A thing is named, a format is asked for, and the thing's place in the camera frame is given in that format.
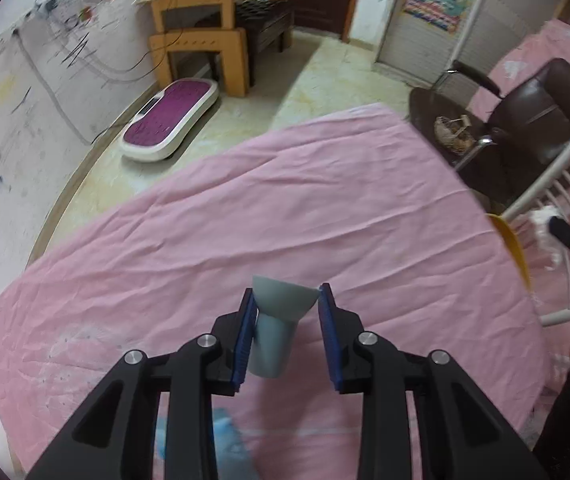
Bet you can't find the tan woven item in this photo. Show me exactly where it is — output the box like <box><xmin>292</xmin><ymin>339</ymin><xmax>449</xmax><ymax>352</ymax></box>
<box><xmin>435</xmin><ymin>115</ymin><xmax>473</xmax><ymax>153</ymax></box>

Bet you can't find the purple white vibration plate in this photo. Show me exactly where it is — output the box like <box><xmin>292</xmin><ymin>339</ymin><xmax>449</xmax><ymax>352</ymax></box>
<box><xmin>118</xmin><ymin>78</ymin><xmax>219</xmax><ymax>162</ymax></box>

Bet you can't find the white power strip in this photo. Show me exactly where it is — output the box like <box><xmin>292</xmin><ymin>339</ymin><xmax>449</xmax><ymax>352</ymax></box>
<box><xmin>12</xmin><ymin>0</ymin><xmax>61</xmax><ymax>36</ymax></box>

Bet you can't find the grey radiator cover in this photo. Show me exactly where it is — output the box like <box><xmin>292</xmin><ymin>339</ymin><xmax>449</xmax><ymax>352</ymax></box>
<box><xmin>375</xmin><ymin>0</ymin><xmax>570</xmax><ymax>86</ymax></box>

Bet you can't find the wooden bench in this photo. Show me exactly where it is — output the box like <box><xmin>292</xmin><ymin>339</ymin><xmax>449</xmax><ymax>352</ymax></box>
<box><xmin>149</xmin><ymin>27</ymin><xmax>250</xmax><ymax>97</ymax></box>

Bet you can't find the bundle of wall cables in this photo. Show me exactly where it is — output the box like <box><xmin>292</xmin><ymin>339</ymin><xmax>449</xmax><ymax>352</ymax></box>
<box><xmin>15</xmin><ymin>0</ymin><xmax>191</xmax><ymax>146</ymax></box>

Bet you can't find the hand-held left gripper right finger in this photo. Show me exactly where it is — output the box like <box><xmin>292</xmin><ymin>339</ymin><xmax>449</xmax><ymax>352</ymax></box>
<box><xmin>317</xmin><ymin>282</ymin><xmax>550</xmax><ymax>480</ymax></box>

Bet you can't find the pink bed sheet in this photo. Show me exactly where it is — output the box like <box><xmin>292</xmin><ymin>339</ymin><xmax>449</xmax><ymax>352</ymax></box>
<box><xmin>0</xmin><ymin>102</ymin><xmax>550</xmax><ymax>480</ymax></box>

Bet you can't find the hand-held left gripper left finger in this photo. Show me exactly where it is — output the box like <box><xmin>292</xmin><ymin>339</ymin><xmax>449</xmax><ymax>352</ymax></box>
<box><xmin>25</xmin><ymin>287</ymin><xmax>258</xmax><ymax>480</ymax></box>

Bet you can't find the white metal rack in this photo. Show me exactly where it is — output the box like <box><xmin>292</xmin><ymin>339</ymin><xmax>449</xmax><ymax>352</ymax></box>
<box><xmin>502</xmin><ymin>110</ymin><xmax>570</xmax><ymax>328</ymax></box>

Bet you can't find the dark stool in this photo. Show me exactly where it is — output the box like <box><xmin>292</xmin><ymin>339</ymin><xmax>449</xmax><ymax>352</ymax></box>
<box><xmin>195</xmin><ymin>0</ymin><xmax>295</xmax><ymax>86</ymax></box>

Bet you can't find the grey plastic funnel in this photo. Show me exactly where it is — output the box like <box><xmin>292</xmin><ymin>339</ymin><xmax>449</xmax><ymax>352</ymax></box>
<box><xmin>247</xmin><ymin>275</ymin><xmax>320</xmax><ymax>378</ymax></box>

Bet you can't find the brown leather chair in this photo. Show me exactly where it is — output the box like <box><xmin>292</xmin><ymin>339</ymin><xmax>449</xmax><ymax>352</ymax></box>
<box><xmin>409</xmin><ymin>57</ymin><xmax>570</xmax><ymax>216</ymax></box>

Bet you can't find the blue knitted cloth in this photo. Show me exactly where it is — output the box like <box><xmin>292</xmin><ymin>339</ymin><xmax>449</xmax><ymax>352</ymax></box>
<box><xmin>155</xmin><ymin>407</ymin><xmax>258</xmax><ymax>480</ymax></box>

